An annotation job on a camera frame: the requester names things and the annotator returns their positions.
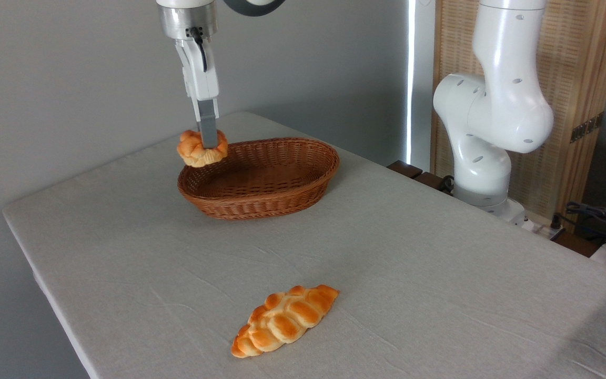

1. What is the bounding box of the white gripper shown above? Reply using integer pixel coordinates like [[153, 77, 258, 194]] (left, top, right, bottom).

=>
[[174, 35, 221, 150]]

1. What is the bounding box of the round knotted bread bun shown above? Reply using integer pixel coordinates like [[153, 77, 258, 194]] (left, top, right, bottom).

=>
[[176, 129, 229, 169]]

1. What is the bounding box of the brown wicker oval basket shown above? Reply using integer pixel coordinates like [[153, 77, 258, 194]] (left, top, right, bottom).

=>
[[177, 137, 340, 221]]

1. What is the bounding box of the long braided bread loaf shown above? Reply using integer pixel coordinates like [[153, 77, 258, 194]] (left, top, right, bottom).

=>
[[230, 284, 341, 359]]

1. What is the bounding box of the dark brown wooden block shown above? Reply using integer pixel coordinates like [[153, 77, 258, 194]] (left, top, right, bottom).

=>
[[413, 171, 455, 196], [387, 160, 424, 180]]

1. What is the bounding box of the light grey tablecloth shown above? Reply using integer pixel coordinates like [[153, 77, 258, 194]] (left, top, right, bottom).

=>
[[2, 111, 606, 379]]

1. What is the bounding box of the metal screen hinge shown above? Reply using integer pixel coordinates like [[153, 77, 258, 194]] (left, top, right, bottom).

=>
[[569, 111, 605, 144]]

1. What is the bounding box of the wooden bamboo folding screen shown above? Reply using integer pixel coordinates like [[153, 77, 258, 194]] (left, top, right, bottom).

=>
[[431, 0, 606, 220]]

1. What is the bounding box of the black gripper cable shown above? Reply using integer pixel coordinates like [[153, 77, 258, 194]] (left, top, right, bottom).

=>
[[186, 27, 209, 73]]

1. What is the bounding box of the white window frame strip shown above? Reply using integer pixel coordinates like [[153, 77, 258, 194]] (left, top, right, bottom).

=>
[[406, 0, 436, 172]]

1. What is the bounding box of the black cable bundle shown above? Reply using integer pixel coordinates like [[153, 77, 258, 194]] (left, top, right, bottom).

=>
[[551, 201, 606, 249]]

